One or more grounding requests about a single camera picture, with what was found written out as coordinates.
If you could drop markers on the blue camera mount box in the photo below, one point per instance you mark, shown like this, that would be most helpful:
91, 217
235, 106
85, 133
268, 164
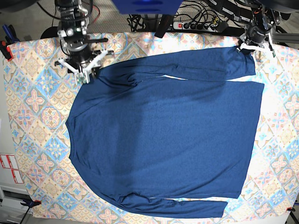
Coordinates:
147, 6

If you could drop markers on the red black clamp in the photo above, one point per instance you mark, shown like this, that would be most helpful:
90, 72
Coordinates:
6, 51

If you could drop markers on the black round base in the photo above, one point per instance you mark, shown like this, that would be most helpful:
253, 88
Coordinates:
50, 32

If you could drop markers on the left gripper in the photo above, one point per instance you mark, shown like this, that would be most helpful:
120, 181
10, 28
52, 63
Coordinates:
255, 35

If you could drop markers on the blue long-sleeve T-shirt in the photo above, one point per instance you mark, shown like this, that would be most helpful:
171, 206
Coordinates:
161, 135

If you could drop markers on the white power strip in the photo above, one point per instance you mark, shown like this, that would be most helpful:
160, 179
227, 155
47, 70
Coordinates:
201, 26

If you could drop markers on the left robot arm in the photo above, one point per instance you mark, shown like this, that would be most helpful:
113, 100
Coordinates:
262, 17

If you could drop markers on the red white label stickers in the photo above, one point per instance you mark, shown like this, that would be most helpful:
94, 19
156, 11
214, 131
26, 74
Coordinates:
9, 169

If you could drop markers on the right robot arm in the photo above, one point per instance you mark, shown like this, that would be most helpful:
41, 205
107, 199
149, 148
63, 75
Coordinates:
74, 21

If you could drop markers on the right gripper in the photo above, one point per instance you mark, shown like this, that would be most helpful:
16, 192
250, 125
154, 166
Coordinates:
79, 53

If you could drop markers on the black clamp lower right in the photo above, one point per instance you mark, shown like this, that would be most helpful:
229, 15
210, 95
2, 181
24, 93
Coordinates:
291, 209

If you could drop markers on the black support post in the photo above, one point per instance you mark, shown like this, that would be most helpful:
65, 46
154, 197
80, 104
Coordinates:
165, 22

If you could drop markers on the blue clamp upper left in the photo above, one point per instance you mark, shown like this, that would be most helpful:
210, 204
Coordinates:
11, 36

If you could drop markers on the black clamp lower left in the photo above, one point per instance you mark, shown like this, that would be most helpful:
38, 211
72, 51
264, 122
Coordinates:
30, 203

